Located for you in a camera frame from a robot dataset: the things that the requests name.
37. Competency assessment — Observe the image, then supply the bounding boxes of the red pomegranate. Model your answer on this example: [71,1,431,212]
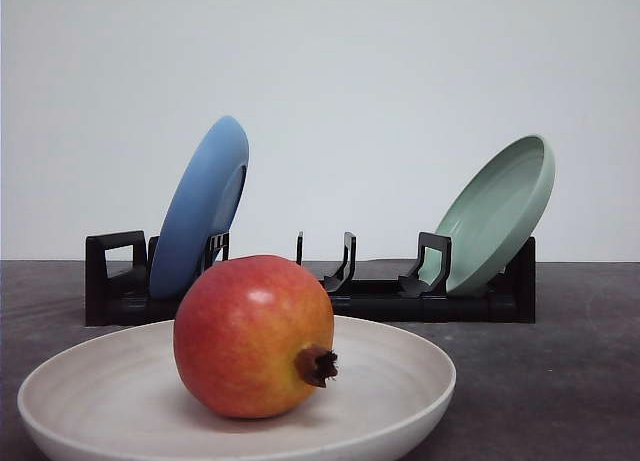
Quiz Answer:
[173,254,338,419]

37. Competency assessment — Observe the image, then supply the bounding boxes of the white plate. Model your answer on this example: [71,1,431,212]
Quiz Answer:
[17,317,456,461]

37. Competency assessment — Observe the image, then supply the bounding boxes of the blue plate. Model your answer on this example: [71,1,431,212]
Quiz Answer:
[150,115,250,300]

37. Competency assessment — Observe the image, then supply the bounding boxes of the green plate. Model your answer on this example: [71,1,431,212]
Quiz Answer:
[420,134,556,294]

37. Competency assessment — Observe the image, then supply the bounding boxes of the black dish rack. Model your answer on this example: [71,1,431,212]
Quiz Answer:
[85,230,536,326]

